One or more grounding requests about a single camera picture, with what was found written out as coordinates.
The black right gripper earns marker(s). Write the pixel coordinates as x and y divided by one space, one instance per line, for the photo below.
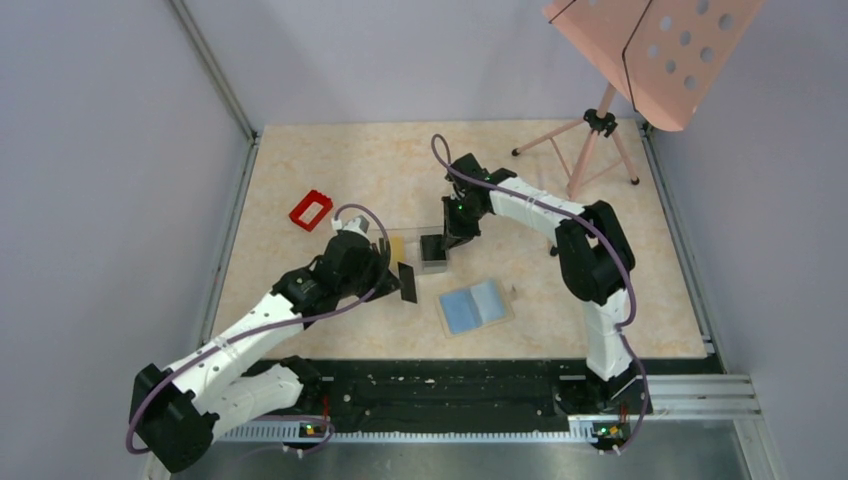
454 233

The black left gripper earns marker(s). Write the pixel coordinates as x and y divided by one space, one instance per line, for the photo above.
386 282

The clear plastic card box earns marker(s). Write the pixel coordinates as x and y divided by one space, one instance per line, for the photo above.
413 256

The beige leather card holder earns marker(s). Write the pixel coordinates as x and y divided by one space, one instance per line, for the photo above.
474 307

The black card stack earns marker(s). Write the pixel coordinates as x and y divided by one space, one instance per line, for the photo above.
432 248

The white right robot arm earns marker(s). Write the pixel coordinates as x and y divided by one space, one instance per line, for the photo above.
594 254

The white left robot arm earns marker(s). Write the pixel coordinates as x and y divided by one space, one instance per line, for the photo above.
180 410

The yellow card stack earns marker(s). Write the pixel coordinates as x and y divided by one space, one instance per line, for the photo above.
397 247

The pink music stand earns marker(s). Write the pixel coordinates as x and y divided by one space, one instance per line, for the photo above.
661 56

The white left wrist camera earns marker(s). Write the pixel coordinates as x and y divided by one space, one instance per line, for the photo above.
358 225

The red plastic frame block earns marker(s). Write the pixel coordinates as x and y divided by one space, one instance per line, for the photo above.
311 210

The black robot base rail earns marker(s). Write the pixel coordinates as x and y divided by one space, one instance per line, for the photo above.
462 396

